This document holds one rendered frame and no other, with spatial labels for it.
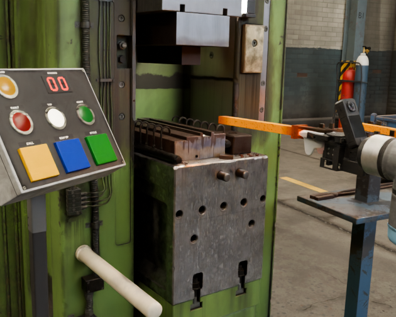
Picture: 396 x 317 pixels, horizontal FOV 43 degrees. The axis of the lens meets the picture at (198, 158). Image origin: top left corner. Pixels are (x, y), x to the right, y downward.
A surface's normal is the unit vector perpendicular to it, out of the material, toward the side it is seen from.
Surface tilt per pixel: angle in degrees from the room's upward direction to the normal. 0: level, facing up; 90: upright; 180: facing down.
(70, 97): 60
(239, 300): 90
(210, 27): 90
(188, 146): 90
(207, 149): 90
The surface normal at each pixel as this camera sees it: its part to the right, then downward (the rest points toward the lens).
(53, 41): -0.82, 0.07
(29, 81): 0.76, -0.39
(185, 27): 0.58, 0.18
